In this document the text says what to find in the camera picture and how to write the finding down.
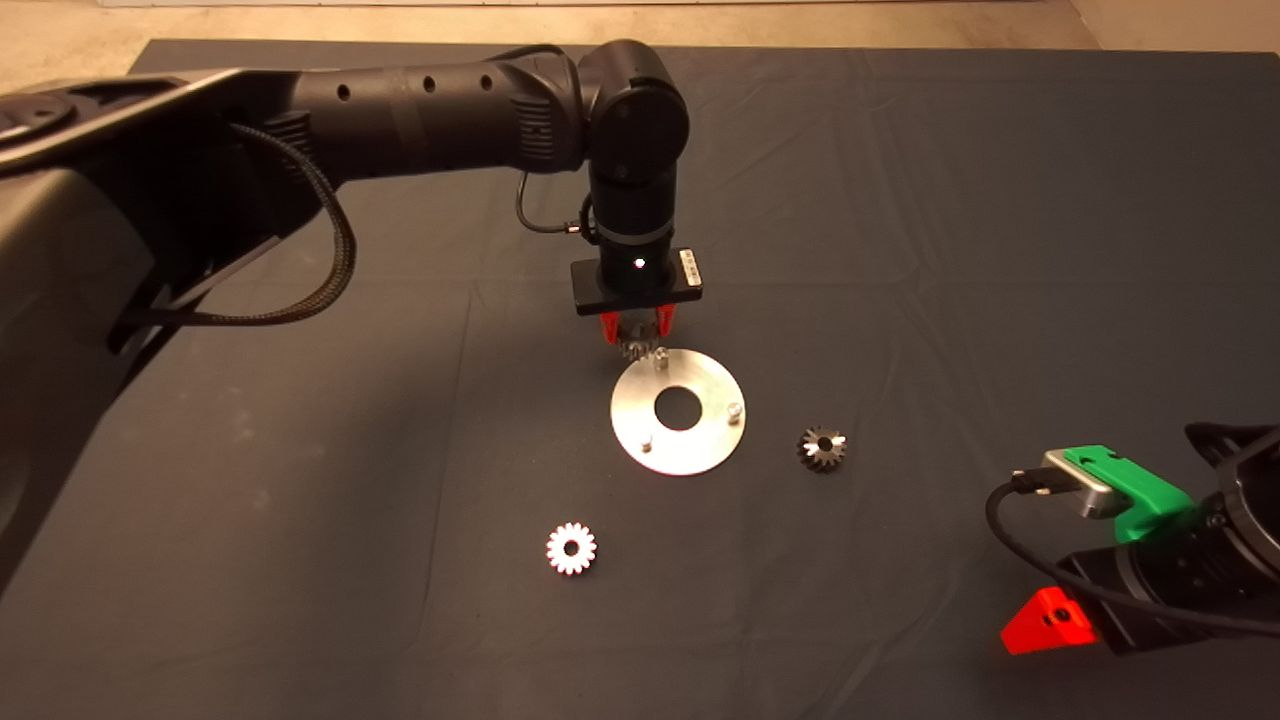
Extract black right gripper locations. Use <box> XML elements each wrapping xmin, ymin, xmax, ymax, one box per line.
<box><xmin>1001</xmin><ymin>522</ymin><xmax>1251</xmax><ymax>656</ymax></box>

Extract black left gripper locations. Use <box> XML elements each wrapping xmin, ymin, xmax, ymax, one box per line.
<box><xmin>570</xmin><ymin>245</ymin><xmax>704</xmax><ymax>344</ymax></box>

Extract small steel spur gear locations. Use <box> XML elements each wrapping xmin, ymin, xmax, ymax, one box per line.
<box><xmin>546</xmin><ymin>521</ymin><xmax>599</xmax><ymax>577</ymax></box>
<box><xmin>618</xmin><ymin>325</ymin><xmax>669</xmax><ymax>367</ymax></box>

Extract dark steel spur gear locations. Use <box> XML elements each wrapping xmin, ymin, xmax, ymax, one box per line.
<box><xmin>797</xmin><ymin>425</ymin><xmax>849</xmax><ymax>474</ymax></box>

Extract round metal carrier plate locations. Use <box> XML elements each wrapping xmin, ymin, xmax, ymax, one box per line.
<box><xmin>611</xmin><ymin>348</ymin><xmax>747</xmax><ymax>477</ymax></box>

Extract dark grey table cloth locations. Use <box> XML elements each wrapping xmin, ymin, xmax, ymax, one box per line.
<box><xmin>0</xmin><ymin>38</ymin><xmax>1280</xmax><ymax>720</ymax></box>

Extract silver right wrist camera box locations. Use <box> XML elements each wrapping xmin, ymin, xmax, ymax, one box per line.
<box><xmin>1042</xmin><ymin>450</ymin><xmax>1121</xmax><ymax>519</ymax></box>

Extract green right camera mount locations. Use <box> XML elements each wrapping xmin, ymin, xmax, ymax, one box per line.
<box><xmin>1062</xmin><ymin>445</ymin><xmax>1198</xmax><ymax>546</ymax></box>

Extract black left camera cable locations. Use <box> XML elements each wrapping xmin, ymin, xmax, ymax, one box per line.
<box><xmin>488</xmin><ymin>44</ymin><xmax>597</xmax><ymax>237</ymax></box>

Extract black braided cable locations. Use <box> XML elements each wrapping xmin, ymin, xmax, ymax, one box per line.
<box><xmin>110</xmin><ymin>120</ymin><xmax>359</xmax><ymax>329</ymax></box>

